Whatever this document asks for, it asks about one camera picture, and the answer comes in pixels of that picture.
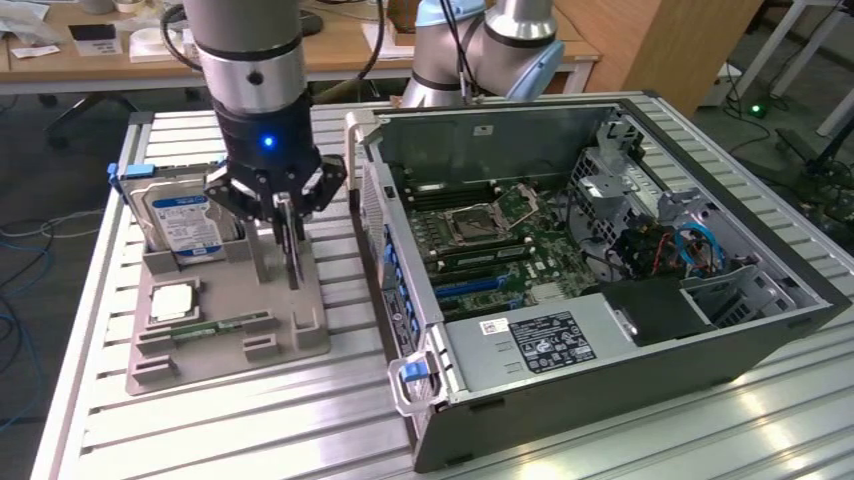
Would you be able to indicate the device with green light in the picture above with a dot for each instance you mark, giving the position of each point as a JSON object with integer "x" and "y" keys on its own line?
{"x": 756, "y": 109}

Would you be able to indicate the green RAM stick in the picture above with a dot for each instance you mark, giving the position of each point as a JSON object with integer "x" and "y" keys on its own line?
{"x": 214, "y": 327}

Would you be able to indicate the grey parts rack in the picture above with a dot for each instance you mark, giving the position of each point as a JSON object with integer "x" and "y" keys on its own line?
{"x": 228, "y": 370}

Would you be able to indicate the white box with black top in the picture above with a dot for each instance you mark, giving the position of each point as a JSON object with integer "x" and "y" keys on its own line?
{"x": 96, "y": 40}

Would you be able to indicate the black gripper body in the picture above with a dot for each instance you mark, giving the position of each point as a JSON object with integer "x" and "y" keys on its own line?
{"x": 268, "y": 150}

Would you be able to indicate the clear plastic bag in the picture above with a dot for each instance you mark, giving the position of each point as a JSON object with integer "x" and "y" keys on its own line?
{"x": 21, "y": 17}

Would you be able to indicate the metal socket cover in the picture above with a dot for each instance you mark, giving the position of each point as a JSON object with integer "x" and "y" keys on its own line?
{"x": 517, "y": 202}

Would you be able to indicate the small silver heatsink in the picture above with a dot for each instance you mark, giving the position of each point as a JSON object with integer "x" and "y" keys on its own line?
{"x": 551, "y": 294}

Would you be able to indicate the blue disk carrier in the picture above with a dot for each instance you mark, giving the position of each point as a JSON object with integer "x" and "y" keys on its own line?
{"x": 137, "y": 171}

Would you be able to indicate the wooden cabinet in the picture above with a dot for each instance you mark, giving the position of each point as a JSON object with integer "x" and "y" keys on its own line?
{"x": 668, "y": 50}

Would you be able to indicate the white paper card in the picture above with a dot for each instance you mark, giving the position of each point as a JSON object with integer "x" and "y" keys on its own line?
{"x": 34, "y": 51}

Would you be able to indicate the black stand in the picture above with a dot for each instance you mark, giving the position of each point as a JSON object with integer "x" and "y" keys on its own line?
{"x": 795, "y": 142}

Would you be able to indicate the RAM stick with white labels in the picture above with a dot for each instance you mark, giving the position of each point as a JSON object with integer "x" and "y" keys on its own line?
{"x": 488, "y": 256}

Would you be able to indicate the stack of papers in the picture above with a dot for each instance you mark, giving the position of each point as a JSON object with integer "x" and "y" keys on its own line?
{"x": 401, "y": 50}

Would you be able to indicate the grey power supply unit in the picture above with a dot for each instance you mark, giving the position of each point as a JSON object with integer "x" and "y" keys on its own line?
{"x": 481, "y": 360}

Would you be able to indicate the silver CPU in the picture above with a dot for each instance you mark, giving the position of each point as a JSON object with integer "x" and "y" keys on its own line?
{"x": 173, "y": 302}

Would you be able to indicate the graphics card with black fan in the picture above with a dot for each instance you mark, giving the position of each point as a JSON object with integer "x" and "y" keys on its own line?
{"x": 292, "y": 260}

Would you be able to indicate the grey cup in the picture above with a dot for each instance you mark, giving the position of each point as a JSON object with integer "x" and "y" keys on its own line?
{"x": 98, "y": 6}

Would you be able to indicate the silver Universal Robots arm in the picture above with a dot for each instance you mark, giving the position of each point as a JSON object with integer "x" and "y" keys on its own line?
{"x": 254, "y": 50}

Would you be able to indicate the hard disk with blue label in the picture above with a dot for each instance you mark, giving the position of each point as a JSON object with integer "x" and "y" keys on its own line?
{"x": 174, "y": 225}

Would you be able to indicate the green motherboard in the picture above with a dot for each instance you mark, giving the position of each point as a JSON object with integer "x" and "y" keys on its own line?
{"x": 555, "y": 260}

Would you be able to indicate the white table frame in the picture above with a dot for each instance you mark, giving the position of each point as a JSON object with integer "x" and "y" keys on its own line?
{"x": 835, "y": 117}

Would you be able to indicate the black open PC case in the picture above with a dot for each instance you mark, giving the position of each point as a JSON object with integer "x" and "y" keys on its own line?
{"x": 601, "y": 415}

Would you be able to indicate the low metal disk bay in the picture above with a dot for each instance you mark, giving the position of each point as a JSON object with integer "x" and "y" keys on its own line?
{"x": 735, "y": 300}

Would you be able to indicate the CPU socket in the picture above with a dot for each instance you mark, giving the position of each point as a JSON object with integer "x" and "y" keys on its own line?
{"x": 477, "y": 225}

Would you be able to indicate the tall metal disk bay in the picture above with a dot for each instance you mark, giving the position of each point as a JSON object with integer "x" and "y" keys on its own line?
{"x": 604, "y": 192}

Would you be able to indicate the wooden desk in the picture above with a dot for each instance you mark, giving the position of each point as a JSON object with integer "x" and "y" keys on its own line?
{"x": 81, "y": 70}

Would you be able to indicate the beige card retention latch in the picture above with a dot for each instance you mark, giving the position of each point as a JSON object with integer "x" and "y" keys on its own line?
{"x": 360, "y": 125}

